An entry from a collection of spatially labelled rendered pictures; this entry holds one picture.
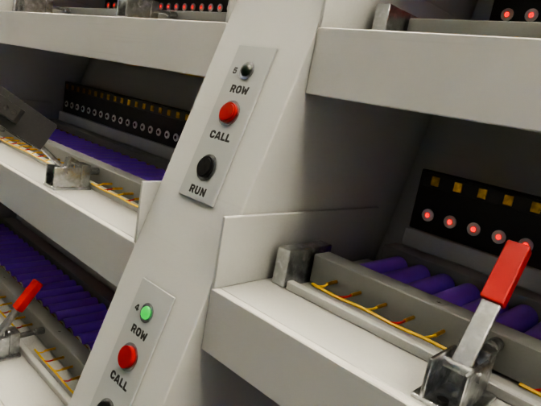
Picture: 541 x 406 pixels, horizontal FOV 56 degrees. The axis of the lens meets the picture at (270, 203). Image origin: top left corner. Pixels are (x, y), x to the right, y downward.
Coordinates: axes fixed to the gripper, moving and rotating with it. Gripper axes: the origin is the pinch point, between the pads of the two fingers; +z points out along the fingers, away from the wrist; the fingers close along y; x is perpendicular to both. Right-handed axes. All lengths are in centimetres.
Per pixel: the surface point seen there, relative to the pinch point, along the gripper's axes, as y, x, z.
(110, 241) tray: 14.4, -5.4, 6.8
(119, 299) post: 18.9, -8.8, 7.2
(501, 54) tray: 40.1, 13.3, 2.7
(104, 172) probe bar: 1.3, 0.2, 10.6
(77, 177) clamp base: 1.0, -1.7, 8.5
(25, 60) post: -42.6, 12.5, 12.5
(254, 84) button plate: 24.1, 9.4, 3.1
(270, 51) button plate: 24.2, 11.9, 2.6
